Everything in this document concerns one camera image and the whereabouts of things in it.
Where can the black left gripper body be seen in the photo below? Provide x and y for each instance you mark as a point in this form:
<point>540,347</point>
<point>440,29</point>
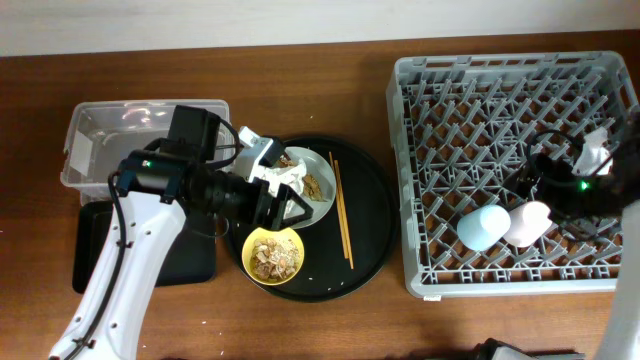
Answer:
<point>260,215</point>

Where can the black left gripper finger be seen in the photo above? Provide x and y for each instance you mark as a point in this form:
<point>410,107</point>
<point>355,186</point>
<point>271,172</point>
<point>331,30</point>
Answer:
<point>292,199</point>
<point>296,218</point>

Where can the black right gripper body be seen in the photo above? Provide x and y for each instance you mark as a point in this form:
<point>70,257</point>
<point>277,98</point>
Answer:
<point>540,164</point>

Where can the pink cup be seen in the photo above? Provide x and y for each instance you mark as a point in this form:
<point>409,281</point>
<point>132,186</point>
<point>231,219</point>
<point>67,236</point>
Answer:
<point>528,223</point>

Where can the light blue cup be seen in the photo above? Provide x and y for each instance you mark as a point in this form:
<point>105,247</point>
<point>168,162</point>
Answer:
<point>484,227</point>

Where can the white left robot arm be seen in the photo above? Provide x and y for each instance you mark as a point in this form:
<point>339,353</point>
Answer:
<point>153,191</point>

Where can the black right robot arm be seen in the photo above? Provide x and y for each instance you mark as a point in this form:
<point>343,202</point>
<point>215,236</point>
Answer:
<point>597,188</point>

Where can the grey dishwasher rack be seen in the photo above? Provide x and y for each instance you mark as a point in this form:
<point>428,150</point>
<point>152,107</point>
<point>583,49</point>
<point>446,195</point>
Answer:
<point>461,126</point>

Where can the crumpled white napkin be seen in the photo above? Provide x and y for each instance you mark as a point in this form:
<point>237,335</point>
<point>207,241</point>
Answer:
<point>291,176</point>

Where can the grey plate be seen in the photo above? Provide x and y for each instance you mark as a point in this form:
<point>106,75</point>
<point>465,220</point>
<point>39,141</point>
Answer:
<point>322,171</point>

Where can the yellow bowl with scraps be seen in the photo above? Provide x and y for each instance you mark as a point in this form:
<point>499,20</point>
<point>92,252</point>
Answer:
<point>272,257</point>

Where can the round black serving tray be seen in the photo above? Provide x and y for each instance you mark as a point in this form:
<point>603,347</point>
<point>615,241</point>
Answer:
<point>373,221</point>

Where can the wooden chopstick right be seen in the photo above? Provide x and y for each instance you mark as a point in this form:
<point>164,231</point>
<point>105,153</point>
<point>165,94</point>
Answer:
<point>348,242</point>

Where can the black rectangular tray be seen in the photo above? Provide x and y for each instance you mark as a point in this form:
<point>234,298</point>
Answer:
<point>191,259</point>

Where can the black object bottom edge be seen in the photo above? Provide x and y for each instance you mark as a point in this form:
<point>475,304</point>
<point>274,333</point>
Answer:
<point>493,349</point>

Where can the clear plastic bin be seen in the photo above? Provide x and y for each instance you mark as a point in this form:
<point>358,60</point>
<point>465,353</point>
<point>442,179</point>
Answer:
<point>117,128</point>

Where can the white label on bin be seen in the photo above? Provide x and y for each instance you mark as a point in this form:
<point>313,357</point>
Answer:
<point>80,153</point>

